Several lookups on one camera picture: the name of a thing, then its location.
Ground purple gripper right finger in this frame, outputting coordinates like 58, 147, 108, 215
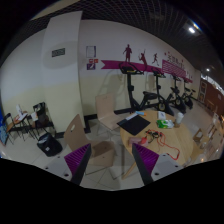
132, 143, 159, 185

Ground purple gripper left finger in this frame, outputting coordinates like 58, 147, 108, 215
64, 144, 91, 185

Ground black charger plug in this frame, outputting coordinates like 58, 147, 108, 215
147, 131, 160, 139

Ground pink small box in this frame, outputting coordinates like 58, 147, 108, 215
129, 137, 142, 145

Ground near wooden chair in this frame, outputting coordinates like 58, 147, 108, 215
64, 114, 115, 168

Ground wooden chair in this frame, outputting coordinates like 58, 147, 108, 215
64, 114, 115, 168
95, 93, 122, 133

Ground black trash bin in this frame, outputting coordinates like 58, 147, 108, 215
37, 133, 62, 157

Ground round wooden table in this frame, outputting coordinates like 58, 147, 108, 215
119, 109, 195, 180

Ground black laptop sleeve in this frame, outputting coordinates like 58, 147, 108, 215
118, 115, 150, 135

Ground green wet wipes pack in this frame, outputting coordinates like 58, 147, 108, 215
157, 120, 174, 129

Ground white paper sheet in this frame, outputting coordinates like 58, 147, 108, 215
157, 111, 166, 120

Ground black folding chair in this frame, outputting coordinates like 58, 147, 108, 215
27, 102, 54, 131

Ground white paper cup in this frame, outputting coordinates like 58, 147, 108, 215
175, 112, 184, 127

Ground far wooden chair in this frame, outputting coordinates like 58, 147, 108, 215
95, 93, 122, 133

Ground small side table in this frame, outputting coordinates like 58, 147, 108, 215
2, 112, 28, 139

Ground wooden cabinet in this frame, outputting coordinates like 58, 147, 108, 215
199, 79, 224, 116

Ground large black exercise bike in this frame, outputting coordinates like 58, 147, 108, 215
114, 62, 175, 117

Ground red charger cable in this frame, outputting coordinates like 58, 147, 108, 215
145, 129, 181, 160

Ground grey wall sign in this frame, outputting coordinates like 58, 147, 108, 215
52, 48, 66, 57

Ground white framed wall poster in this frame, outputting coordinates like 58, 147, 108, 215
86, 46, 96, 58

